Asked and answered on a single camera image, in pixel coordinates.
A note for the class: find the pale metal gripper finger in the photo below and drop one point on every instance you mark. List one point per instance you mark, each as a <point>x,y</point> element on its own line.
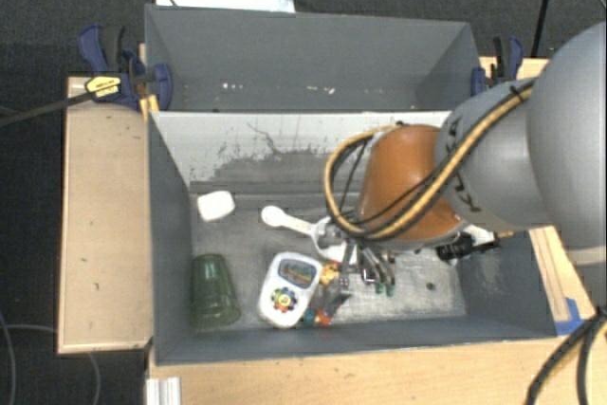
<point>345,284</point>
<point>329,299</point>

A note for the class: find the white toy with coloured buttons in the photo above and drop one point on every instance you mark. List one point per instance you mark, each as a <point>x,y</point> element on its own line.
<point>287,284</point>

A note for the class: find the white plastic spoon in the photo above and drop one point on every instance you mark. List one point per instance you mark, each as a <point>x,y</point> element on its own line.
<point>275,216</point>

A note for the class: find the dark green plastic cup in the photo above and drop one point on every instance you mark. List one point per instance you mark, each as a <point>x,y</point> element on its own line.
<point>213,294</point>

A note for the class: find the white rounded block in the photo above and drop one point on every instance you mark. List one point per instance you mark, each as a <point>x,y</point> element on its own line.
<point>215,206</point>

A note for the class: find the grey metal bin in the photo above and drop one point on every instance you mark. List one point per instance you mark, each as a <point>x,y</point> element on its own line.
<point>294,61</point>

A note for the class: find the pale wood board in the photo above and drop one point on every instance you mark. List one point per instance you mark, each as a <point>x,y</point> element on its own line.
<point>106,223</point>

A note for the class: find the black cylinder on white bracket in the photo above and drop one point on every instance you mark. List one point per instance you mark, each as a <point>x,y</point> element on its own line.
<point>456,248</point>

